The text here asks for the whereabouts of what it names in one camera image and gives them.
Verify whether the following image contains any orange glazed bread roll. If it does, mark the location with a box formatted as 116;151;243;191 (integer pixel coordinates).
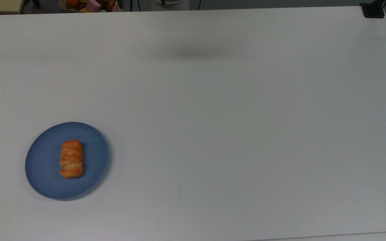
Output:
59;140;83;179

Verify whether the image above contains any pink toy block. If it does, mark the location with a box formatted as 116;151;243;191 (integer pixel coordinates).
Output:
85;0;103;13

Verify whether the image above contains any basket of toy fruit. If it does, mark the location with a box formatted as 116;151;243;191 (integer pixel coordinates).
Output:
58;0;120;13

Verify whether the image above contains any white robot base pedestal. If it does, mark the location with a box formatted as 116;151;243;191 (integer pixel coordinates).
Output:
152;0;190;11

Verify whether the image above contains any blue round plate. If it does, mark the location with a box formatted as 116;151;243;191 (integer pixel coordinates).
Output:
24;122;109;200

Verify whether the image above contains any black table clamp mount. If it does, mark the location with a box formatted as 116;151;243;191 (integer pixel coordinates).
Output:
360;0;386;18

